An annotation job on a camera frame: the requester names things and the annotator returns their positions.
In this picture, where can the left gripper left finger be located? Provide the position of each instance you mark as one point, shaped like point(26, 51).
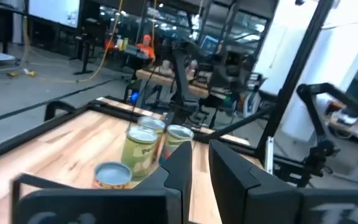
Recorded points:
point(172, 193)

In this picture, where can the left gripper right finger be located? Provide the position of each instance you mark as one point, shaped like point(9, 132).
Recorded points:
point(244, 199)

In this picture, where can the green pears label can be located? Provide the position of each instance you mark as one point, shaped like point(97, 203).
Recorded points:
point(138, 152)

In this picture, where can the blue tomatoes label can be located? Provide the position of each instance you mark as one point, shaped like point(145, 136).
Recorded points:
point(176, 137)

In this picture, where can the short yellow bean-print can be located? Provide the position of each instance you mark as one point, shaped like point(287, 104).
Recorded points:
point(112, 175)

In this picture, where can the orange beans label can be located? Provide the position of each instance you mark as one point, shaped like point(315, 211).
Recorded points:
point(151, 123)

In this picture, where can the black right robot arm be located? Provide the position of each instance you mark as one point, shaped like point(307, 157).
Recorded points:
point(322, 152)

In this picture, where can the black-framed wooden shelf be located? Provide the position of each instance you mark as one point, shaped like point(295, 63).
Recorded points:
point(85, 175)

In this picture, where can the black equipment stand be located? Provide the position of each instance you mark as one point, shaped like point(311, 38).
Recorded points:
point(182, 81)

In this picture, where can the cluttered wooden desk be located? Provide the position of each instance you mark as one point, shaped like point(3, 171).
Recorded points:
point(353, 127)

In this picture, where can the person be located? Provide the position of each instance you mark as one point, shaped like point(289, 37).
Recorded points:
point(146, 49)

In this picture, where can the white display screen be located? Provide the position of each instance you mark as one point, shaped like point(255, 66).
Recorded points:
point(54, 12)

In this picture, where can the black aluminium rig frame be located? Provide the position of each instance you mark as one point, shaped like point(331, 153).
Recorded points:
point(297, 73)

